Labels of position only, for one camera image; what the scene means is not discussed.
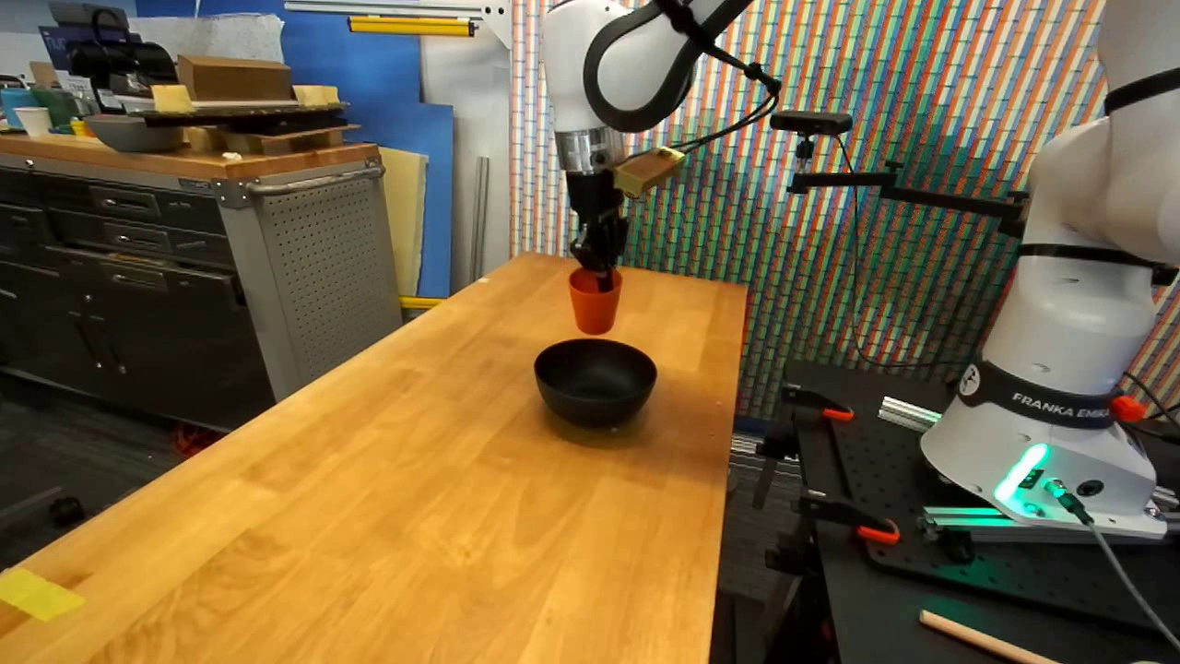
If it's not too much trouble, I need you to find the wooden box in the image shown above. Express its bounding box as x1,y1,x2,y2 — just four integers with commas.
174,52,297,103

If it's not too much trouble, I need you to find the cream foam board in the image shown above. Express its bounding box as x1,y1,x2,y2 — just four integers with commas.
374,145,431,306

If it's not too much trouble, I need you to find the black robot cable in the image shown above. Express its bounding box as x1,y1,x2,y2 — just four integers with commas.
647,0,784,157

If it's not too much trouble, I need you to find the orange plastic cup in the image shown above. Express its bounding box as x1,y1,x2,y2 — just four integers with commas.
564,265,628,338

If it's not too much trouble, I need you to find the black breadboard base table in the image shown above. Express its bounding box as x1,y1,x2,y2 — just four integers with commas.
778,359,1180,664

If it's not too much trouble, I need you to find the orange handled black clamp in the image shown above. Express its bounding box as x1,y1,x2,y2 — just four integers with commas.
797,485,905,554
778,381,861,496

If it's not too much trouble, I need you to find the white paper cup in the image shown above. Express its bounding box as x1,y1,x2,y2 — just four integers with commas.
11,103,54,139

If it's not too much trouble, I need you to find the black bowl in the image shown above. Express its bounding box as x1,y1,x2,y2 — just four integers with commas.
531,334,660,430

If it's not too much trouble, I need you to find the blue board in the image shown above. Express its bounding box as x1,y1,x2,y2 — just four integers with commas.
276,11,462,298

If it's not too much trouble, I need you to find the multicolour patterned backdrop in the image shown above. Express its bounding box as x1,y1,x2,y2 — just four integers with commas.
506,0,1180,425

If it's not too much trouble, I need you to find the tan wrist camera box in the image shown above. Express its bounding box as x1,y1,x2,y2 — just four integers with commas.
613,145,687,199

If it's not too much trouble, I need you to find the gray perforated tool cabinet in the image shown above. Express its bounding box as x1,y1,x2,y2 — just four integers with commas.
0,129,405,435

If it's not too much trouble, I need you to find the gray base cable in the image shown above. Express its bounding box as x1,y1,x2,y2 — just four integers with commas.
1050,478,1180,651

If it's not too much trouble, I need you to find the yellow tape piece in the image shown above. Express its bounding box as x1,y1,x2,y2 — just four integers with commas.
0,564,88,627

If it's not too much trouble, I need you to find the wooden stick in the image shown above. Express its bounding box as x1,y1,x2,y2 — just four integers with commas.
915,606,1060,664

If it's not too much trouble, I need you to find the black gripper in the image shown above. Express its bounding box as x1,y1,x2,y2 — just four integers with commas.
564,164,635,293

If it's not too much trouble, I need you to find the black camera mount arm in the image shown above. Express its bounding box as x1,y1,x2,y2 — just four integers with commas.
784,129,1032,239

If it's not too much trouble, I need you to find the black external camera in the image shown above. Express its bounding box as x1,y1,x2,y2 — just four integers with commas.
765,107,855,139

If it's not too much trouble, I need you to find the red stop button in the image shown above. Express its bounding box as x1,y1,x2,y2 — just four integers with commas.
1111,389,1153,430

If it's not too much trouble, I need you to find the yellow spirit level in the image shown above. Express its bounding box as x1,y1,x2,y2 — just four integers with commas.
345,11,480,40

